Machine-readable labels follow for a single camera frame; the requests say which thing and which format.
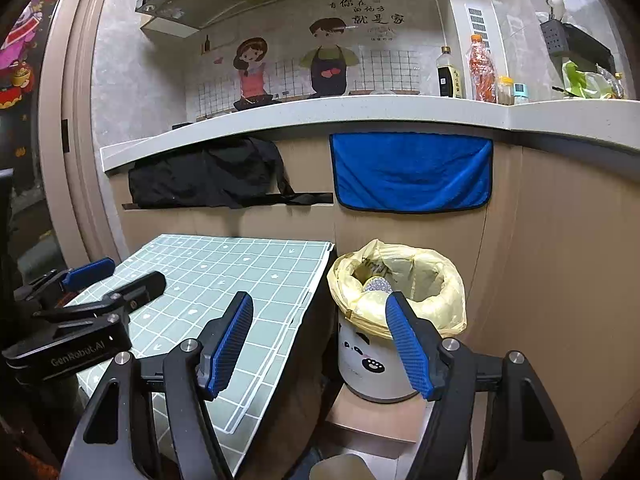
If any cartoon wall sticker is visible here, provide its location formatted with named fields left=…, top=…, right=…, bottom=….
left=185, top=0, right=418, bottom=116

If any brown door frame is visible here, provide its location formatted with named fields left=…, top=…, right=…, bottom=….
left=37, top=0, right=126, bottom=266

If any festive window sticker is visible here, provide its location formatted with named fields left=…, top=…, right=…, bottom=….
left=0, top=0, right=71, bottom=111

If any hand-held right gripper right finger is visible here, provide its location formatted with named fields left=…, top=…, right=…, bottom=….
left=385, top=291, right=583, bottom=480

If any red chili bottle orange cap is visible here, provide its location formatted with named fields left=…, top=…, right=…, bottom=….
left=467, top=33, right=498, bottom=104

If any green plastic bag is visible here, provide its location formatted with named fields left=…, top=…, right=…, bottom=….
left=561, top=60, right=626, bottom=100

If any white panda print bin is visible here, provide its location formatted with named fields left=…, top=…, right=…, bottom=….
left=337, top=307, right=426, bottom=403

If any black dish rack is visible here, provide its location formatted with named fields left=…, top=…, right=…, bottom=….
left=539, top=20, right=617, bottom=76

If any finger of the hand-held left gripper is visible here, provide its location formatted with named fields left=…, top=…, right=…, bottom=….
left=12, top=257, right=117, bottom=313
left=32, top=271, right=167, bottom=343

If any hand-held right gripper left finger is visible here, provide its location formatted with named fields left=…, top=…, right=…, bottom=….
left=59, top=291, right=255, bottom=480

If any brown wooden stool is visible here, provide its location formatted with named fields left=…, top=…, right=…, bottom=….
left=320, top=382, right=431, bottom=461

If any white bin yellow bag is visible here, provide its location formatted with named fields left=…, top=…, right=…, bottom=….
left=327, top=239, right=468, bottom=341

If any black cloth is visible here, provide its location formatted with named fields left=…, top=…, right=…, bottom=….
left=127, top=136, right=296, bottom=209

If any white kitchen countertop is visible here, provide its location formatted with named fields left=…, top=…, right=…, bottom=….
left=100, top=95, right=640, bottom=176

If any dark brown table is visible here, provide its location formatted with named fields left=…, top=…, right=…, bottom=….
left=220, top=280, right=341, bottom=480

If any blue towel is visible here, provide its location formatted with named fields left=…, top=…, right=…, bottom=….
left=329, top=132, right=494, bottom=213

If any beige cardboard piece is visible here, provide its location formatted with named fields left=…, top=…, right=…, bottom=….
left=309, top=455, right=373, bottom=480

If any green grid table mat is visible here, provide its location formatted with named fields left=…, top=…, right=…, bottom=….
left=64, top=234, right=335, bottom=436

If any dark sauce bottle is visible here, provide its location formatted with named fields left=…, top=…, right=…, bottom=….
left=436, top=45, right=463, bottom=99

